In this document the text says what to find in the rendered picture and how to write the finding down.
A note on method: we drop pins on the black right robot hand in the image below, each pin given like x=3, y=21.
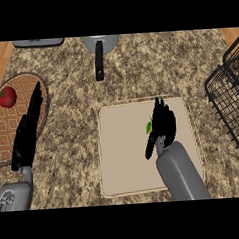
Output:
x=163, y=122

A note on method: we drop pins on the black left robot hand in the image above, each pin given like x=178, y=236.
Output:
x=25, y=137

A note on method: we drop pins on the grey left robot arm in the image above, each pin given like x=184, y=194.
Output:
x=16, y=191

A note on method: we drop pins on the beige square tray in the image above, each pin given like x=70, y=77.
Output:
x=134, y=157

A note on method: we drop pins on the brown patterned oval placemat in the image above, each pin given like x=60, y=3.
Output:
x=5, y=128

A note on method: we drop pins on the red tomato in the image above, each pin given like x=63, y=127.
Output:
x=7, y=97

